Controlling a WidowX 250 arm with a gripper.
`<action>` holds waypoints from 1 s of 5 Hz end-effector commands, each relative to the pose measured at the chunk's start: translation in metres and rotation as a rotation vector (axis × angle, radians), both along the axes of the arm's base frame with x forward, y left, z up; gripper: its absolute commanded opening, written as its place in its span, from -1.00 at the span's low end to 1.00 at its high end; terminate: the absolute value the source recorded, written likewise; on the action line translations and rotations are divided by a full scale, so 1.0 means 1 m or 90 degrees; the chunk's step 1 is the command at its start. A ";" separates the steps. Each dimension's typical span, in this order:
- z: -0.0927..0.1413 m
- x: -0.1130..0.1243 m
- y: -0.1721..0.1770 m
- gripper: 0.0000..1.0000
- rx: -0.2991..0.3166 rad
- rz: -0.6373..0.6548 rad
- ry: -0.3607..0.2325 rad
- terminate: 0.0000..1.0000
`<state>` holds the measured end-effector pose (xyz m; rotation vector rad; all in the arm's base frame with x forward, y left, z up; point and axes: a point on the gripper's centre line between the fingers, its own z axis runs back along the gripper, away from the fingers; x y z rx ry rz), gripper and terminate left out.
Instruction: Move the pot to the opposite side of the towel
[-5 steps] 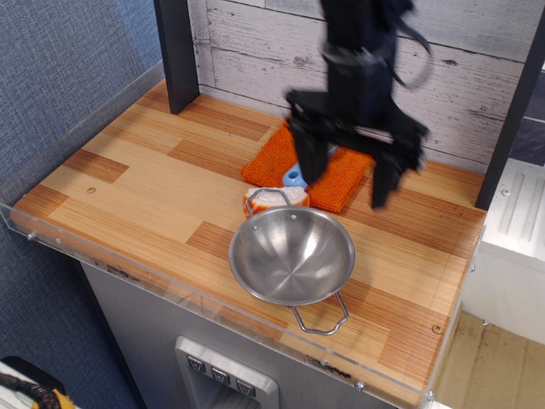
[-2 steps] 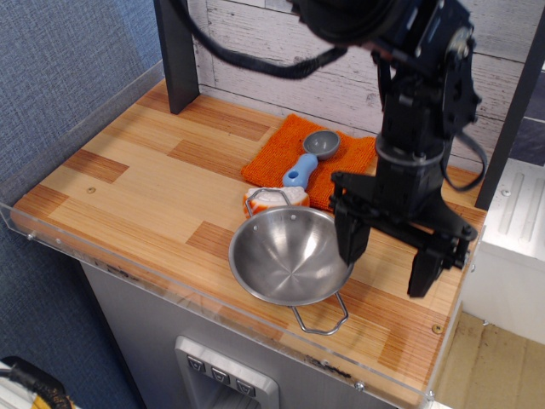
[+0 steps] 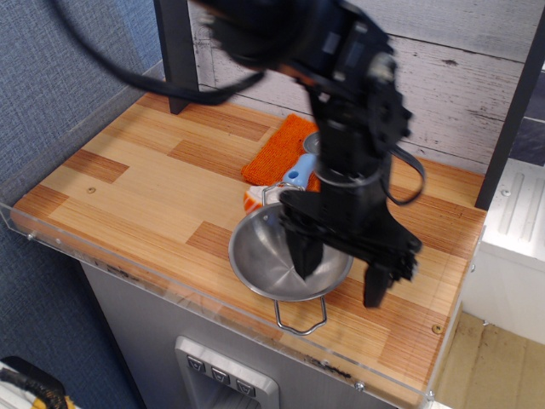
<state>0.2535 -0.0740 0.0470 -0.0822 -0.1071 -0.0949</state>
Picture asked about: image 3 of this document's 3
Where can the white grooved side unit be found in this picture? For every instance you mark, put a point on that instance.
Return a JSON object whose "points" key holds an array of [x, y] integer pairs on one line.
{"points": [[505, 283]]}

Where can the grey cabinet front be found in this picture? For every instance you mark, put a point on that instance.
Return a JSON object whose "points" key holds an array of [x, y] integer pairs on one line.
{"points": [[146, 326]]}

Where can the dark grey right post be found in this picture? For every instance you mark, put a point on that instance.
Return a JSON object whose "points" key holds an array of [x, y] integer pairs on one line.
{"points": [[517, 108]]}

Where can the blue grey ice cream scoop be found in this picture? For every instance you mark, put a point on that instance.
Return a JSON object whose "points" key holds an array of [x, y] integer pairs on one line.
{"points": [[299, 174]]}

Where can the dark grey post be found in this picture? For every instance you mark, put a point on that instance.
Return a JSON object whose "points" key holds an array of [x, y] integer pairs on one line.
{"points": [[175, 37], [517, 108]]}

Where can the black and yellow object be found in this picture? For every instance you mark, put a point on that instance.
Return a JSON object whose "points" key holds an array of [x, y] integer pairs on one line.
{"points": [[24, 385]]}

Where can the orange knitted cloth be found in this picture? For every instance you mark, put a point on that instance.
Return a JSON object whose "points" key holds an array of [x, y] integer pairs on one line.
{"points": [[280, 153]]}

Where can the orange salmon sushi toy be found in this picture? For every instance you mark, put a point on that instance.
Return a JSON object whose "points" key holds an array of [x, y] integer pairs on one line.
{"points": [[253, 199]]}

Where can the clear acrylic table guard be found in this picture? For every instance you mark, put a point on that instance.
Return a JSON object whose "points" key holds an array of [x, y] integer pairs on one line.
{"points": [[153, 197]]}

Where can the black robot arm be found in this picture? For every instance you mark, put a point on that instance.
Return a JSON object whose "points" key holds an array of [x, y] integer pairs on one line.
{"points": [[345, 62]]}

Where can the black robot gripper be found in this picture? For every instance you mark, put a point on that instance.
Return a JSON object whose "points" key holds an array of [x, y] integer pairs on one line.
{"points": [[351, 217]]}

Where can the stainless steel colander bowl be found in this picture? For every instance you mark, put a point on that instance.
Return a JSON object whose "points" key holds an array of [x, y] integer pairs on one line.
{"points": [[260, 258]]}

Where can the silver dispenser button panel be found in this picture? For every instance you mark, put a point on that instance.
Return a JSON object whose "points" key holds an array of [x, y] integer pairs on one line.
{"points": [[213, 380]]}

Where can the dark grey left post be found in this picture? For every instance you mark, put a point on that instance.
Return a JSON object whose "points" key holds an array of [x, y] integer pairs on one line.
{"points": [[175, 37]]}

